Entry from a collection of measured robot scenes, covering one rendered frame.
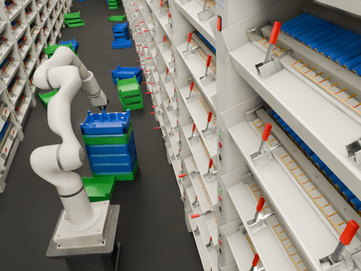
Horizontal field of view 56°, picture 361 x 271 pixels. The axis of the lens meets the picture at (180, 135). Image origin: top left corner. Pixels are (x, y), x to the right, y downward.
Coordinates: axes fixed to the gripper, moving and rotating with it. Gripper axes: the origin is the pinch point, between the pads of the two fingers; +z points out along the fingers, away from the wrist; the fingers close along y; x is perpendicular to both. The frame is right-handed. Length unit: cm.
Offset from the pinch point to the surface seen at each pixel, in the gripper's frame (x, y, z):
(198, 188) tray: -79, 59, -32
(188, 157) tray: -57, 55, -22
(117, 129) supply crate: -14.3, 8.7, 7.6
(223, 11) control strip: -80, 72, -127
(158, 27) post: 27, 45, -36
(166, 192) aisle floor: -48, 35, 42
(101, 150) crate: -20.2, -6.4, 21.4
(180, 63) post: -35, 59, -67
